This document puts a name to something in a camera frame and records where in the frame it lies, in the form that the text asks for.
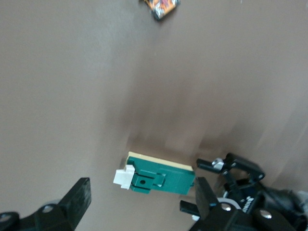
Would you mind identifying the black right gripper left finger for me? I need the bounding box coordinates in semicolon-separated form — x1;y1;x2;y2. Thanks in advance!
0;177;92;231

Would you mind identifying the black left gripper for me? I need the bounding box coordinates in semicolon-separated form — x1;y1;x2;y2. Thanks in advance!
180;152;308;231

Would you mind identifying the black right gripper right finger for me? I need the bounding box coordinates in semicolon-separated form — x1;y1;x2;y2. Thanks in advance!
190;177;298;231

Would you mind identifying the green load switch white lever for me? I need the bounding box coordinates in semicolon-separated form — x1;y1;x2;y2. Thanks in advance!
112;151;196;196

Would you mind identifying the brown paper table cover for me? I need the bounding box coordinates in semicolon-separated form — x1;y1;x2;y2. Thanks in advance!
0;0;308;231

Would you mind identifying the black selector orange contact block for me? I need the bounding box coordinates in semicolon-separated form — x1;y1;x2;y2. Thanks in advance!
143;0;181;21

